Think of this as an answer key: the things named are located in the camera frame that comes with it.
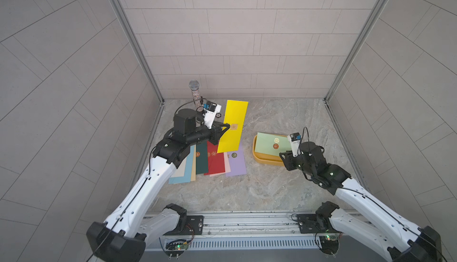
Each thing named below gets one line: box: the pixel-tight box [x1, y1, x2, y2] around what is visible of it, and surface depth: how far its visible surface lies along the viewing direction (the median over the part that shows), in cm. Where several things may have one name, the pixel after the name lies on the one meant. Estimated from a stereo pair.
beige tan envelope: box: [190, 144, 197, 182], surface depth 88 cm
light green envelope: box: [254, 132, 293, 157], surface depth 93 cm
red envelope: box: [203, 140, 225, 176], surface depth 89 cm
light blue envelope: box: [168, 144, 195, 184], surface depth 85 cm
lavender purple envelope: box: [224, 134, 247, 177], surface depth 91 cm
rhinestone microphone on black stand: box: [188, 79, 204, 112], surface depth 85 cm
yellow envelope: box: [217, 100, 249, 154], surface depth 69 cm
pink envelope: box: [209, 151, 232, 177], surface depth 90 cm
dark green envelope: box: [195, 140, 209, 175], surface depth 91 cm
